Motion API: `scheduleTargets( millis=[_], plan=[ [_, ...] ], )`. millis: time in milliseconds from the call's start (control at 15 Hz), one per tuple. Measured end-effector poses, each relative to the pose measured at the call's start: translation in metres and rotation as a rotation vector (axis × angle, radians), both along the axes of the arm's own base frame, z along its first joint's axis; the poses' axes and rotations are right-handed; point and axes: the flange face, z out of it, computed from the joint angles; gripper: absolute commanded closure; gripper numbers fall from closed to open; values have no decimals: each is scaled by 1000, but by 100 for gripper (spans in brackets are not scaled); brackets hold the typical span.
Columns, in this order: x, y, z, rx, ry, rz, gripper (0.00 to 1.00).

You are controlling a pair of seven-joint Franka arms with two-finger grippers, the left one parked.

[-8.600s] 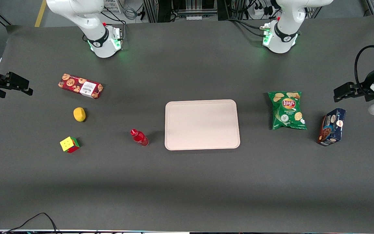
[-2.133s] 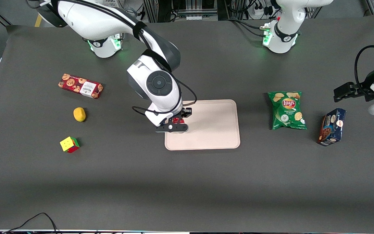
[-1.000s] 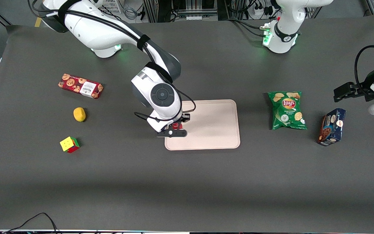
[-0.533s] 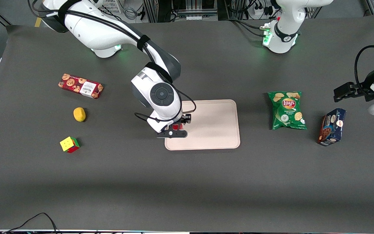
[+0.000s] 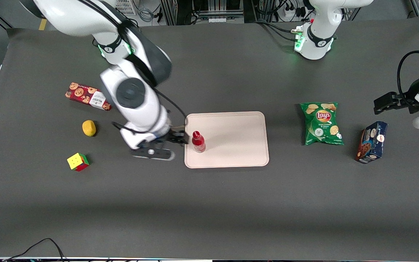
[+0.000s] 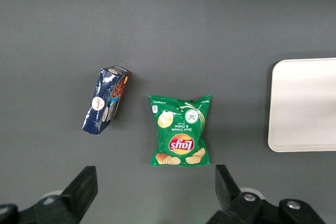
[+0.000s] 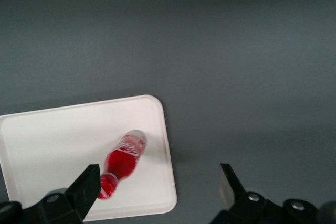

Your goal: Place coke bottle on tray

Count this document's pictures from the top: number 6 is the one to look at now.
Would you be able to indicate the blue chocolate cookie box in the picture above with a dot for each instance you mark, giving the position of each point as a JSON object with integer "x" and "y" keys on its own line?
{"x": 102, "y": 103}

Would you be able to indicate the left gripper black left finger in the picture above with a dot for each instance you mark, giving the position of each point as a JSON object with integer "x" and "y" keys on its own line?
{"x": 81, "y": 190}

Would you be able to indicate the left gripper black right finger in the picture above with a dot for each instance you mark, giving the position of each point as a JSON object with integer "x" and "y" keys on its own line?
{"x": 229, "y": 195}

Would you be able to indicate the green Lay's chips bag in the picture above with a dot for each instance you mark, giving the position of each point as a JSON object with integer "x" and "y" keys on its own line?
{"x": 181, "y": 129}

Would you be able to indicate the beige plastic tray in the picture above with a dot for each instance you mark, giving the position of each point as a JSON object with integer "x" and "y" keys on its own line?
{"x": 302, "y": 103}

